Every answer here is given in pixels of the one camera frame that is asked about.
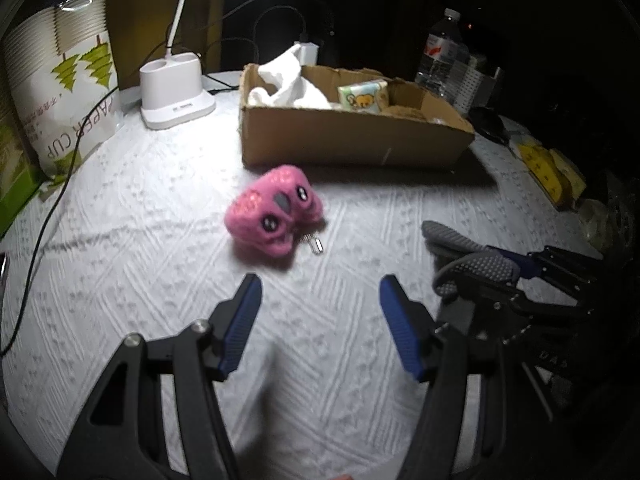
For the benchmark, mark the pink plush toy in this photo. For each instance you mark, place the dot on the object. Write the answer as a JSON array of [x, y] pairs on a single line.
[[260, 210]]

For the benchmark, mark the clear plastic bag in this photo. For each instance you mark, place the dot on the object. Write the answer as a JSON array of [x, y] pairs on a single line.
[[597, 217]]

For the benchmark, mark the grey dotted sock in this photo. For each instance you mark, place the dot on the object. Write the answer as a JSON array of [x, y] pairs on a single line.
[[445, 234], [485, 266]]

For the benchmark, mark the white desk lamp base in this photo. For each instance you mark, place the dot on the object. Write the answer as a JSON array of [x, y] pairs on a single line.
[[175, 95]]

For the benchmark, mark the white perforated basket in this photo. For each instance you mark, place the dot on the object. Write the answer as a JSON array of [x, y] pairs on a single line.
[[472, 87]]

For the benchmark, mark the green printed package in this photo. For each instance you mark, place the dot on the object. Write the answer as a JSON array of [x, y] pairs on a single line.
[[12, 180]]

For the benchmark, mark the white cloth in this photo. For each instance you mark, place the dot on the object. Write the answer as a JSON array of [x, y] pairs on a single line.
[[287, 80]]

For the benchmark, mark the cardboard box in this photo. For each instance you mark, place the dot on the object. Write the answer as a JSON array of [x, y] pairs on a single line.
[[350, 140]]

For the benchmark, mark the clear water bottle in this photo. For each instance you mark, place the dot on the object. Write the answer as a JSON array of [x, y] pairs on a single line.
[[442, 55]]

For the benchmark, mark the pale yellow tissue pack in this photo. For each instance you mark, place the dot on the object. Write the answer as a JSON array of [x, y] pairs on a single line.
[[570, 180]]

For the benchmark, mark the white charger plug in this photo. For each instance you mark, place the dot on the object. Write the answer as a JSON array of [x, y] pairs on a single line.
[[306, 52]]

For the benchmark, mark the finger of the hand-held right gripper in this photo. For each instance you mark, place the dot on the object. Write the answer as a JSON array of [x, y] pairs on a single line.
[[500, 297], [520, 262]]

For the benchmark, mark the small printed tissue pack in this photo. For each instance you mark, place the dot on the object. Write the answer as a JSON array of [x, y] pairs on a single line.
[[362, 96]]

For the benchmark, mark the white textured tablecloth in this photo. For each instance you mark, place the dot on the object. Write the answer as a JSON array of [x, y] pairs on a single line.
[[150, 240]]

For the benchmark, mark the paper cup pack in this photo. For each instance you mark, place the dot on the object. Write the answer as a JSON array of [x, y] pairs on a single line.
[[60, 85]]

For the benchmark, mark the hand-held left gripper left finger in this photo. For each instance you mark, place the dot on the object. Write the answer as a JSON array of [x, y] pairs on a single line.
[[242, 320]]

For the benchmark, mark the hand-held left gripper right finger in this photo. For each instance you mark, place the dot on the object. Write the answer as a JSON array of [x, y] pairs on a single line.
[[400, 330]]

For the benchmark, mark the black round object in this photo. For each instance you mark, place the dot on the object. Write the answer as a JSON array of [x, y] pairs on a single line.
[[487, 122]]

